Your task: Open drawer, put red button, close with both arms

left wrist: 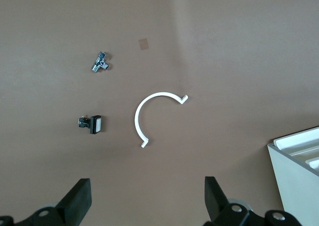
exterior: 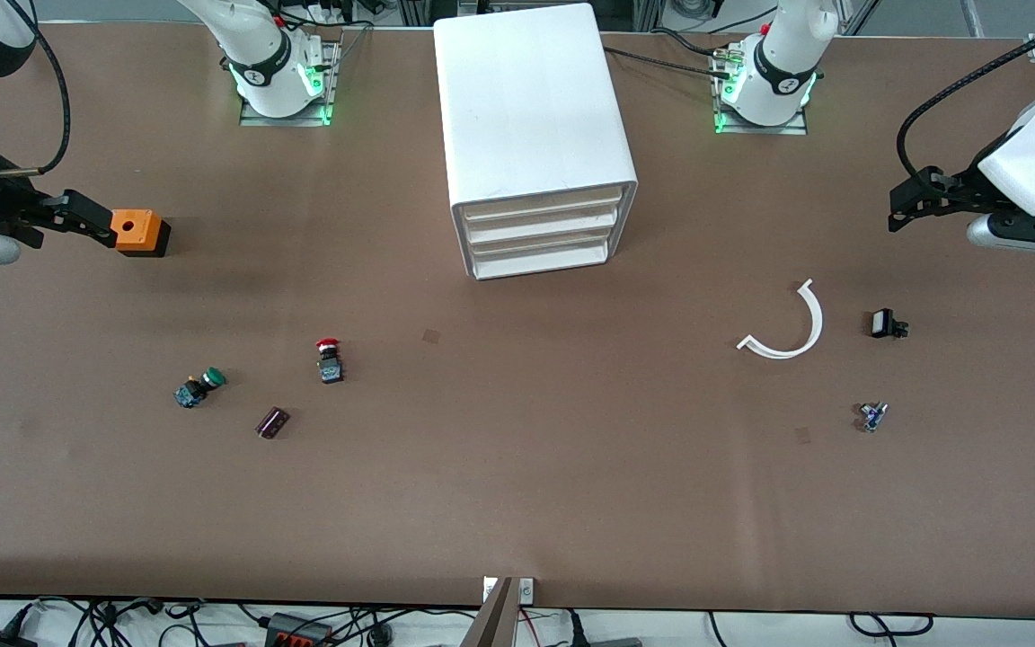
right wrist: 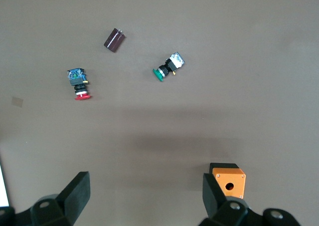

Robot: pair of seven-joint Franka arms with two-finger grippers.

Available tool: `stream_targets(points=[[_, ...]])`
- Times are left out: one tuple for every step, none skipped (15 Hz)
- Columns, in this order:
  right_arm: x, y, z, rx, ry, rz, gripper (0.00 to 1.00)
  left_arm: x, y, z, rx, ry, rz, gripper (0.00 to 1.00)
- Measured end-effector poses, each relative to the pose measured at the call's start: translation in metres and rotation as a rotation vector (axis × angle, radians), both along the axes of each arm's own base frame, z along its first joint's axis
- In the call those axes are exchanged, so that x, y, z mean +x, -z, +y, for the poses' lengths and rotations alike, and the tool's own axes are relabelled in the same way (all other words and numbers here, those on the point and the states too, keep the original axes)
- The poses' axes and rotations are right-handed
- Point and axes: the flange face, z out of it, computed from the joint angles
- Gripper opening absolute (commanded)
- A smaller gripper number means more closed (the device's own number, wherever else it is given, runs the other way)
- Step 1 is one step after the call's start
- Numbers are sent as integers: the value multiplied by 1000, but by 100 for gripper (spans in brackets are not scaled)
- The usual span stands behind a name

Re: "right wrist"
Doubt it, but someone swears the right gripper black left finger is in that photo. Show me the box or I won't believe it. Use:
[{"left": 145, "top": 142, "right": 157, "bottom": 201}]
[{"left": 30, "top": 171, "right": 91, "bottom": 226}]

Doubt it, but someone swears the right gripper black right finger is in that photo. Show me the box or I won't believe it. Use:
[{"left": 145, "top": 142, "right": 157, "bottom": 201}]
[{"left": 199, "top": 173, "right": 249, "bottom": 226}]

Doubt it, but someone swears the red push button switch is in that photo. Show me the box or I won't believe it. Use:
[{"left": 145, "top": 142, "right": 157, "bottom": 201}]
[{"left": 66, "top": 67, "right": 92, "bottom": 101}]

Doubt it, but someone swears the white drawer cabinet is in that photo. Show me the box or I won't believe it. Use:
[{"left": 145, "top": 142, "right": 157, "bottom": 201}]
[{"left": 0, "top": 156, "right": 10, "bottom": 208}]

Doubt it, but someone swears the brown tape patch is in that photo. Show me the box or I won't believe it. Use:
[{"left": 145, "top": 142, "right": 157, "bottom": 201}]
[{"left": 11, "top": 96, "right": 24, "bottom": 108}]

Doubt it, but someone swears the dark maroon cylindrical capacitor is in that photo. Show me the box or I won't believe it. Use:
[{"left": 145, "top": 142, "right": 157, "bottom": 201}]
[{"left": 103, "top": 27, "right": 127, "bottom": 54}]

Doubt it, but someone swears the orange button enclosure box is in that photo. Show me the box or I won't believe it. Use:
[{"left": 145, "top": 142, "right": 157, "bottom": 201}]
[{"left": 208, "top": 162, "right": 247, "bottom": 200}]

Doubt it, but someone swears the green push button switch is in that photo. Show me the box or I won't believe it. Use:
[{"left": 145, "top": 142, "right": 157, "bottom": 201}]
[{"left": 152, "top": 51, "right": 186, "bottom": 83}]

